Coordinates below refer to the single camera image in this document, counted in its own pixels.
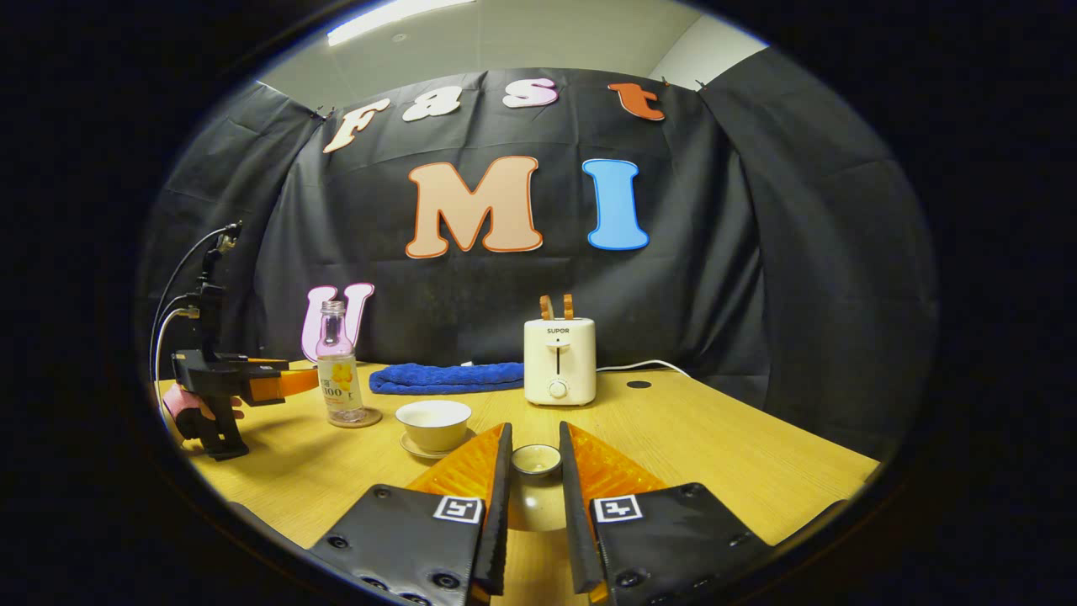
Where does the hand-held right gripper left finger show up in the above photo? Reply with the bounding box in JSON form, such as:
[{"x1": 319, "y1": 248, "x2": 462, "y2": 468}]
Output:
[{"x1": 310, "y1": 423, "x2": 514, "y2": 606}]

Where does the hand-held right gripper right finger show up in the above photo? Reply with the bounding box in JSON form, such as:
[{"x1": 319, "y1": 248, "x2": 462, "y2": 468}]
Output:
[{"x1": 559, "y1": 423, "x2": 773, "y2": 606}]

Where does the clear water bottle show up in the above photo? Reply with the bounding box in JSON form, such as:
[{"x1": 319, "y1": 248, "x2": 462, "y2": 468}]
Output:
[{"x1": 316, "y1": 300, "x2": 367, "y2": 424}]

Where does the cream teacup lid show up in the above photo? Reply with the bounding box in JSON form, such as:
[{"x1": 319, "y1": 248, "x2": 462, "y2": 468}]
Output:
[{"x1": 509, "y1": 444, "x2": 563, "y2": 533}]

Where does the cream teacup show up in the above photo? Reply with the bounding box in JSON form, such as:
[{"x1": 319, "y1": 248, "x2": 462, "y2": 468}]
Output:
[{"x1": 395, "y1": 400, "x2": 473, "y2": 453}]

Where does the cream saucer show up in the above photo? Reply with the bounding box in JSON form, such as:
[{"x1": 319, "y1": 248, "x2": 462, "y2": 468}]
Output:
[{"x1": 400, "y1": 431, "x2": 476, "y2": 460}]

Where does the blue towel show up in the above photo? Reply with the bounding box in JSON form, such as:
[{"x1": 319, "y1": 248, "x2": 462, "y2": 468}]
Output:
[{"x1": 369, "y1": 362, "x2": 525, "y2": 396}]

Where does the cream toaster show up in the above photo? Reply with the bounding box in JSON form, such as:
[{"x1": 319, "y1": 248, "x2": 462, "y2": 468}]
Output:
[{"x1": 523, "y1": 317, "x2": 597, "y2": 407}]

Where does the black backdrop cloth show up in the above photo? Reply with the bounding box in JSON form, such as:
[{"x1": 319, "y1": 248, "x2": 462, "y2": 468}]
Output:
[{"x1": 139, "y1": 67, "x2": 936, "y2": 460}]

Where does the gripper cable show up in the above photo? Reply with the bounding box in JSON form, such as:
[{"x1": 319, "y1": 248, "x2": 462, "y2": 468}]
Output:
[{"x1": 149, "y1": 223, "x2": 236, "y2": 413}]

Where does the white toaster cable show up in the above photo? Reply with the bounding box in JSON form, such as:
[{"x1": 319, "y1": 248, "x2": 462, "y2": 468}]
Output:
[{"x1": 596, "y1": 359, "x2": 691, "y2": 377}]

